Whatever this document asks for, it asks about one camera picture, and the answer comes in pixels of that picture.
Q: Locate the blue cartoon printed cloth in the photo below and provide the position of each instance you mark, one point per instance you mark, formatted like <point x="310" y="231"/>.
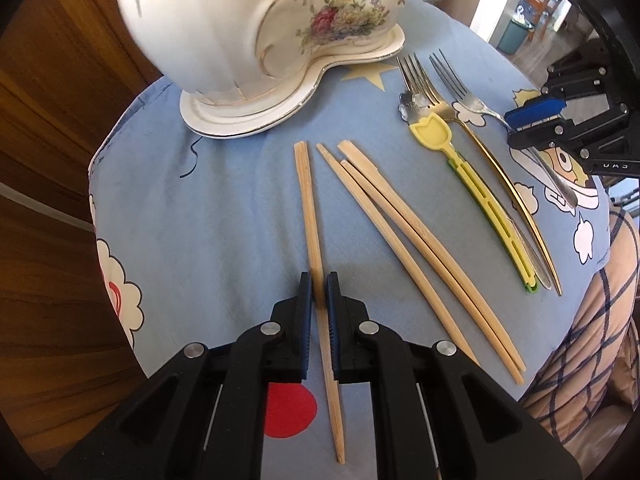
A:
<point x="225" y="210"/>

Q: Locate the person's plaid trouser leg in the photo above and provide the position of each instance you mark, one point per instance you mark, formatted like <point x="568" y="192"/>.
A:
<point x="600" y="320"/>

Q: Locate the teal trash bin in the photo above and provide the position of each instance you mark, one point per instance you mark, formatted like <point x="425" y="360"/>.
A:
<point x="515" y="37"/>

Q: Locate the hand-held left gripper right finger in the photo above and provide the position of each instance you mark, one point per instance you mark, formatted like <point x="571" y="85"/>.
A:
<point x="334" y="325"/>

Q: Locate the silver metal fork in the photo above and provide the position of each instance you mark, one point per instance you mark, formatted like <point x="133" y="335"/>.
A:
<point x="462" y="92"/>

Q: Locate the white floral ceramic utensil holder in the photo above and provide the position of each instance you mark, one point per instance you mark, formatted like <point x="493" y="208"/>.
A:
<point x="210" y="20"/>

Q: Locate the yellow plastic tulip pick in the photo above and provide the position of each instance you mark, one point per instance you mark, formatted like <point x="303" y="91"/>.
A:
<point x="430" y="132"/>

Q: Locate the silver ornate spoon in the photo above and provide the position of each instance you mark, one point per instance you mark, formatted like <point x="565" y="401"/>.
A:
<point x="407" y="107"/>

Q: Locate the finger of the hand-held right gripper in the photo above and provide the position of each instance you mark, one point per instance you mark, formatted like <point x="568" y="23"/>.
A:
<point x="542" y="134"/>
<point x="535" y="110"/>

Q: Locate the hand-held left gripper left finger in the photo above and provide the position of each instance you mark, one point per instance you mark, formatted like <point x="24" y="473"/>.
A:
<point x="306" y="320"/>

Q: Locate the bamboo chopstick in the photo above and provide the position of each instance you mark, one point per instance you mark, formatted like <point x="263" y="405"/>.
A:
<point x="381" y="208"/>
<point x="307" y="200"/>
<point x="350" y="187"/>
<point x="380" y="187"/>

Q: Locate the gold metal fork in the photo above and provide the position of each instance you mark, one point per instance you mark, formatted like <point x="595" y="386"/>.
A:
<point x="522" y="210"/>

